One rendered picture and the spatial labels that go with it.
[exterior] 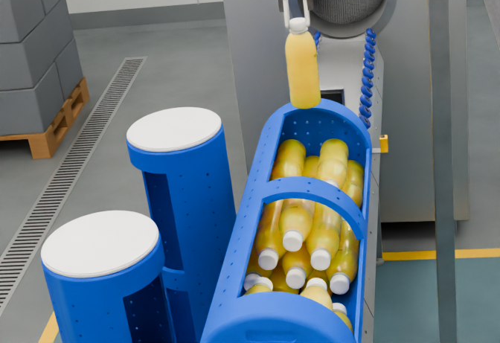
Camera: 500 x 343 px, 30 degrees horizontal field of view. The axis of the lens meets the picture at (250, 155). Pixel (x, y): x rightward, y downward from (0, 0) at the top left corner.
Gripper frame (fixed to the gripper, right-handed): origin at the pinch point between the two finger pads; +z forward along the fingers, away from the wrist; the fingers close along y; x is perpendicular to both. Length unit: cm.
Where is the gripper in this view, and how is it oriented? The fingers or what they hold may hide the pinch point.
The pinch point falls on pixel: (296, 11)
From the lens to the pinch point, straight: 209.7
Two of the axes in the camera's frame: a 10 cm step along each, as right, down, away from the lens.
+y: -9.8, 0.5, 1.7
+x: -1.3, 4.6, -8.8
